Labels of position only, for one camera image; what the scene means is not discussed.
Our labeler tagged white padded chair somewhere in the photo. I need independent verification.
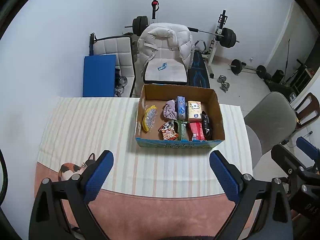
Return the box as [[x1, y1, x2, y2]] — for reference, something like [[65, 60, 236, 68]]
[[143, 59, 188, 85]]

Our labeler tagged barbell on floor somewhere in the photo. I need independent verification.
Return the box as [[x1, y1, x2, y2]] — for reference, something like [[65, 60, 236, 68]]
[[229, 59, 271, 80]]

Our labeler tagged cream tissue pack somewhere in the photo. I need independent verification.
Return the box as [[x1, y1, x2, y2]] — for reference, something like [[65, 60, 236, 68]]
[[188, 101, 202, 122]]

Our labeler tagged white quilted bench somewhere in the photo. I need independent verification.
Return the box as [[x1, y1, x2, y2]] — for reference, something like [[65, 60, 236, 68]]
[[89, 32, 137, 98]]

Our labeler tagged white puffer jacket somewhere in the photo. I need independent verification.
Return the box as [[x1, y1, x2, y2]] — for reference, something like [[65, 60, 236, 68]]
[[137, 23, 195, 74]]

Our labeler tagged black blue weight bench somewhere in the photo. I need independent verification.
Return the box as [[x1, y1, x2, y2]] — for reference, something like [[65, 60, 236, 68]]
[[188, 51, 210, 88]]

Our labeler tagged red snack bag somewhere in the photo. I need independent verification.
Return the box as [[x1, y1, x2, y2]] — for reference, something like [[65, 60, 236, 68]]
[[189, 122, 205, 141]]

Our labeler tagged blue tissue pack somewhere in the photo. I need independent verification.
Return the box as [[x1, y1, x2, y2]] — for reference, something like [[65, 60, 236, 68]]
[[176, 96, 186, 121]]

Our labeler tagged purple cloth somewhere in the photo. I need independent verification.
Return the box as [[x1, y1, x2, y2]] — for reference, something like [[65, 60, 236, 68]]
[[163, 100, 177, 120]]

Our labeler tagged striped pink cat tablecloth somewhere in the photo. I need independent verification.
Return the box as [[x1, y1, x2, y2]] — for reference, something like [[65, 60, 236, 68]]
[[34, 96, 256, 240]]

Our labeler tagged grey office chair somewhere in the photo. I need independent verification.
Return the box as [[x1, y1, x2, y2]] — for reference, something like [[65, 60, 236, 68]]
[[244, 92, 296, 167]]

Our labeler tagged green snack bag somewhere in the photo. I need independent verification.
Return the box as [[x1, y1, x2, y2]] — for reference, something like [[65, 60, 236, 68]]
[[174, 120, 188, 141]]

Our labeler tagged brown wooden chair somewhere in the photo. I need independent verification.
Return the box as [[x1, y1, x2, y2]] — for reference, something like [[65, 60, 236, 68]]
[[295, 93, 319, 131]]

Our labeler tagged blue packet on chair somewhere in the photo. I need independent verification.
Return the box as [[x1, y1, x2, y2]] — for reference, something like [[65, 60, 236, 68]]
[[157, 62, 167, 71]]

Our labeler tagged black cable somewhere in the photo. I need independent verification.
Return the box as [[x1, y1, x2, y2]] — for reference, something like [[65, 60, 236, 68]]
[[0, 148, 9, 205]]

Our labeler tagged white weight rack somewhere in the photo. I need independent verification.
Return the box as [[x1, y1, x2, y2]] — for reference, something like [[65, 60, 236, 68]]
[[207, 10, 228, 65]]

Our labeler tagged yellow silver snack bag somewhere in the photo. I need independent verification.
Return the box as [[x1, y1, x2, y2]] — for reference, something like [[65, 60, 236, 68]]
[[142, 105, 157, 132]]

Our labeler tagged chrome dumbbell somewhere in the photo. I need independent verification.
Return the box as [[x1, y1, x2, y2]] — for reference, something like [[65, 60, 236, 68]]
[[217, 75, 230, 93]]

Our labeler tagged orange snack bag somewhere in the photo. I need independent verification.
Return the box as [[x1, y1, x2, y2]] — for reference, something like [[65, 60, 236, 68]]
[[158, 120, 178, 140]]

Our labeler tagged barbell on rack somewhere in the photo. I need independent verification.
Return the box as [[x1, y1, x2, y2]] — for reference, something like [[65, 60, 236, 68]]
[[125, 14, 239, 48]]

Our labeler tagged black snack bag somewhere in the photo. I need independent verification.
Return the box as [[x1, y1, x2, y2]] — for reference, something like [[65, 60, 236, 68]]
[[202, 111, 213, 140]]

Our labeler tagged blue folded mat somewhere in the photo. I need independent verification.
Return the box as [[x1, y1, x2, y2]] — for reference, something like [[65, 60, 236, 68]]
[[82, 55, 116, 98]]

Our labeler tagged open cardboard box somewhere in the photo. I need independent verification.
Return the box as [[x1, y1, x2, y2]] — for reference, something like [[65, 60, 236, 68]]
[[135, 84, 225, 148]]

